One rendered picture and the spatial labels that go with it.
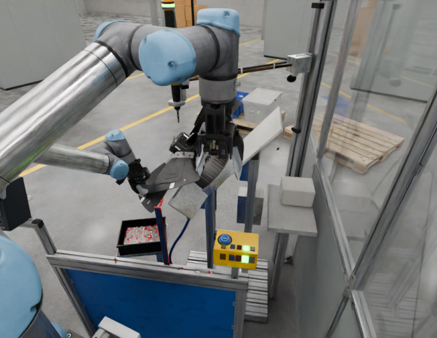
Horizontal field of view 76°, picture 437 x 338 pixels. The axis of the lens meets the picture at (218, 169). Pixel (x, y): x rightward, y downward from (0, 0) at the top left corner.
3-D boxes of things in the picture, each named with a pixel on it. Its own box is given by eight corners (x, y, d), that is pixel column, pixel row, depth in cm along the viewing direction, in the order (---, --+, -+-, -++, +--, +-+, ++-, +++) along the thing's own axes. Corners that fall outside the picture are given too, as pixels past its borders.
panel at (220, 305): (233, 354, 158) (237, 286, 120) (232, 357, 156) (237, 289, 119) (97, 332, 167) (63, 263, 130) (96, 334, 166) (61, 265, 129)
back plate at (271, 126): (201, 172, 183) (200, 171, 183) (279, 97, 148) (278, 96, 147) (180, 232, 139) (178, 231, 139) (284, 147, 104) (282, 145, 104)
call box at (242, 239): (257, 251, 112) (259, 233, 106) (255, 272, 104) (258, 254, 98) (217, 246, 114) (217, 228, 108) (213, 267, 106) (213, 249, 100)
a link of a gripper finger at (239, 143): (229, 164, 66) (216, 133, 62) (230, 160, 67) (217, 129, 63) (248, 159, 64) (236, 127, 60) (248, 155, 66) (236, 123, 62)
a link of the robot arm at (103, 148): (91, 161, 108) (115, 147, 114) (78, 151, 115) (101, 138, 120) (99, 176, 114) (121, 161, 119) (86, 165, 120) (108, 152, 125)
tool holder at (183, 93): (185, 98, 120) (184, 75, 114) (192, 104, 114) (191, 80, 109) (165, 102, 116) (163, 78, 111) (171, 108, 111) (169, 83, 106)
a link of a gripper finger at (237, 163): (235, 190, 65) (220, 158, 60) (237, 176, 69) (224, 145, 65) (248, 188, 64) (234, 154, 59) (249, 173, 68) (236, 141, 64)
